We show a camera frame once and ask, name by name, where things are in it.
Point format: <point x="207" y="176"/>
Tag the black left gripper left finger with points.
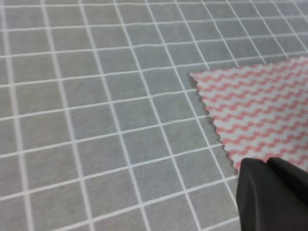
<point x="265" y="203"/>

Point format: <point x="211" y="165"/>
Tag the pink white wavy towel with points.
<point x="259" y="111"/>

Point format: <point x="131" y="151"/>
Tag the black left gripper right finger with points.
<point x="294" y="178"/>

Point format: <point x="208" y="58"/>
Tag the grey checked tablecloth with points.
<point x="101" y="126"/>

